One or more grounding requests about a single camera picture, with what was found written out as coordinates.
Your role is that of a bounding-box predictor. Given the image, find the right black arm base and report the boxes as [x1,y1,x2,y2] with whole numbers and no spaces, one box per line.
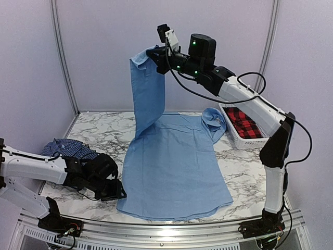
[238,207,286,239]

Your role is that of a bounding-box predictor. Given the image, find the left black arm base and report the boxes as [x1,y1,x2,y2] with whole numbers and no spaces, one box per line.
[37,197,83,237]

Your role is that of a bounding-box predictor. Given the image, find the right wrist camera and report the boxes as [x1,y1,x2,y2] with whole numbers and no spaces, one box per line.
[157,23,180,56]

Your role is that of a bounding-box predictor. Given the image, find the right aluminium frame post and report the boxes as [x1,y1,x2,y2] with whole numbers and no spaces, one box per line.
[259,0,281,76]

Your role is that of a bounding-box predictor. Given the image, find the aluminium frame post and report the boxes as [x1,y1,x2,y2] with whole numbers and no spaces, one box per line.
[49,0,80,116]
[259,0,281,76]

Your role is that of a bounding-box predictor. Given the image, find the folded blue checked shirt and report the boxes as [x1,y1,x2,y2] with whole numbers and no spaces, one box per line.
[40,139,99,166]

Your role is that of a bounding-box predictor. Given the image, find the light blue long sleeve shirt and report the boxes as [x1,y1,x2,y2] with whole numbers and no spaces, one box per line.
[117,51,233,221]

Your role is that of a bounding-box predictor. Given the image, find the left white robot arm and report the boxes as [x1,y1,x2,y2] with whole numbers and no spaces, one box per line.
[1,143,127,232]

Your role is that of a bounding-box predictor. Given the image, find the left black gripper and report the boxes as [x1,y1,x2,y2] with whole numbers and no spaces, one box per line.
[86,176,126,202]

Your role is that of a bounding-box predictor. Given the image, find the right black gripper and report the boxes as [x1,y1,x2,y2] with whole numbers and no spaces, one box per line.
[147,45,202,77]

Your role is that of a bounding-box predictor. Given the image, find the front aluminium rail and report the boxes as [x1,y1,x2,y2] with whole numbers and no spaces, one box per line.
[15,205,310,250]

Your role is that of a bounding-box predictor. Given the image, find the red black plaid shirt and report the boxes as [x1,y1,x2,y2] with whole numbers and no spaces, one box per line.
[223,107,262,139]

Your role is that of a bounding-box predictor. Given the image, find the left aluminium frame post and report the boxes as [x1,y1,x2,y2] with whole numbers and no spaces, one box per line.
[49,0,80,116]

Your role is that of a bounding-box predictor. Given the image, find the white plastic basket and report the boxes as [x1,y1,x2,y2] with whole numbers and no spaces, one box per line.
[219,104,269,149]

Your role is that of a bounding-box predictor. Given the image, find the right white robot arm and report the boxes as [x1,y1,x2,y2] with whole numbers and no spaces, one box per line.
[146,31,298,233]

